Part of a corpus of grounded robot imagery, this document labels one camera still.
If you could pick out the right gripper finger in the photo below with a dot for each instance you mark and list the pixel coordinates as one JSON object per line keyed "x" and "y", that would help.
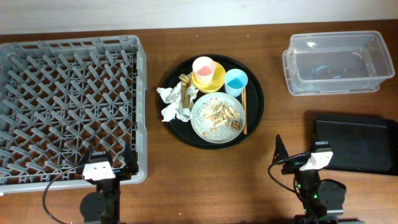
{"x": 313, "y": 139}
{"x": 280, "y": 153}

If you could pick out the crumpled white napkin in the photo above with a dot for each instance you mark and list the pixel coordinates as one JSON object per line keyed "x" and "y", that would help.
{"x": 172, "y": 98}

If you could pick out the gold foil wrapper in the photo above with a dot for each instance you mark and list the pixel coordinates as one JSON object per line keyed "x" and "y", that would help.
{"x": 185, "y": 98}

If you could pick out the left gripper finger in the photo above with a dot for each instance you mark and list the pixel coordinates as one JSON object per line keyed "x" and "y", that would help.
{"x": 130, "y": 159}
{"x": 84, "y": 160}

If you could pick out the grey dishwasher rack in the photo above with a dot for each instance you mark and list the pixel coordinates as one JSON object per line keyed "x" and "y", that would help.
{"x": 60, "y": 97}

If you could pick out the grey plate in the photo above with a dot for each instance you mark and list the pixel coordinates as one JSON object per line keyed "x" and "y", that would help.
{"x": 232, "y": 101}

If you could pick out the round black tray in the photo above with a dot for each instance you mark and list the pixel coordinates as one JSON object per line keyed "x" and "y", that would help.
{"x": 254, "y": 99}

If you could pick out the pink plastic cup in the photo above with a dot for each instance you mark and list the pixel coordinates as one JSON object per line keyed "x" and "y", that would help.
{"x": 203, "y": 69}

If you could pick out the clear plastic bin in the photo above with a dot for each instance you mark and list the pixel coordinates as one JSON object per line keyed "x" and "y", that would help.
{"x": 332, "y": 63}

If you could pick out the light blue plastic cup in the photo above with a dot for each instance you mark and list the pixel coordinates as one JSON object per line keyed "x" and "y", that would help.
{"x": 235, "y": 81}

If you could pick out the wooden chopstick left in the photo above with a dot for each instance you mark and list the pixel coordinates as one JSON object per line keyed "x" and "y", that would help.
{"x": 242, "y": 105}

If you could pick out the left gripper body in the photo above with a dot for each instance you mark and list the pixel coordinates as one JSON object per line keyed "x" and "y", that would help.
{"x": 122, "y": 175}

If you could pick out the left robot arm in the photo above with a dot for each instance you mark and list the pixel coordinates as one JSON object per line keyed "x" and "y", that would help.
{"x": 103, "y": 205}

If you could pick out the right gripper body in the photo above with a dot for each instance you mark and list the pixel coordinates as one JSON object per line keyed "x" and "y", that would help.
{"x": 294, "y": 165}

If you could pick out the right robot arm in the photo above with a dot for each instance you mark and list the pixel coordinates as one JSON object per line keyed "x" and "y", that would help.
{"x": 322, "y": 199}

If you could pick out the yellow bowl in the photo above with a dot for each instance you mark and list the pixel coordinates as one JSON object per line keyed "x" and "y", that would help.
{"x": 216, "y": 83}

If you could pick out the food scraps on plate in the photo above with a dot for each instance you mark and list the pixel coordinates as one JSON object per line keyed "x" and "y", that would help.
{"x": 218, "y": 119}

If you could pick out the black bin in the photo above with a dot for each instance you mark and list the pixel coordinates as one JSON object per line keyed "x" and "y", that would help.
{"x": 359, "y": 144}

